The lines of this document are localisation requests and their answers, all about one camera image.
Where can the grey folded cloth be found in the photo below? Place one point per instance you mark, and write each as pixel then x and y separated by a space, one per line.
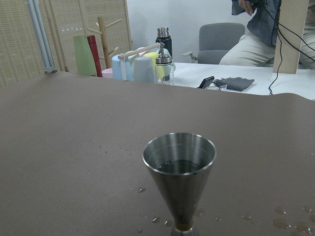
pixel 237 83

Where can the light blue cup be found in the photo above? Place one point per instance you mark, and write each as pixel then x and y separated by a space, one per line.
pixel 117 71

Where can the grey blue cup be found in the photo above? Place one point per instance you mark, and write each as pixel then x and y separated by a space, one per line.
pixel 143 70

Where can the black steel thermos bottle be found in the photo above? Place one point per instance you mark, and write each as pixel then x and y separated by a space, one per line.
pixel 164 37

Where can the brown table mat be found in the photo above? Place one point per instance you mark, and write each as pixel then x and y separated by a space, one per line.
pixel 71 158

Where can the yellow cup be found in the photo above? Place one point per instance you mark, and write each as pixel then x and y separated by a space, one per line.
pixel 159 71

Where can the pink cup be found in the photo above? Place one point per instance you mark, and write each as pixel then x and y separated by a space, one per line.
pixel 107 73

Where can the steel jigger measuring cup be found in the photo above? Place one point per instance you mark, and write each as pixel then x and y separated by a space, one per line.
pixel 180 164

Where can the wooden mug tree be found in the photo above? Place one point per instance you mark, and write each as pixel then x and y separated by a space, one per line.
pixel 102 32

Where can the glass oil dispenser bottle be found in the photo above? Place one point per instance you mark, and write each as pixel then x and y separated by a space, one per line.
pixel 168 66

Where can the grey office chair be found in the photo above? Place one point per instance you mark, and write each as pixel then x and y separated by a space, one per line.
pixel 215 41

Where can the upright wooden plank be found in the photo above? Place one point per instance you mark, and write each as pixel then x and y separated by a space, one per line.
pixel 292 18

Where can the seated person operator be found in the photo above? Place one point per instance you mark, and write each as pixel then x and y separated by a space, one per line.
pixel 257 47

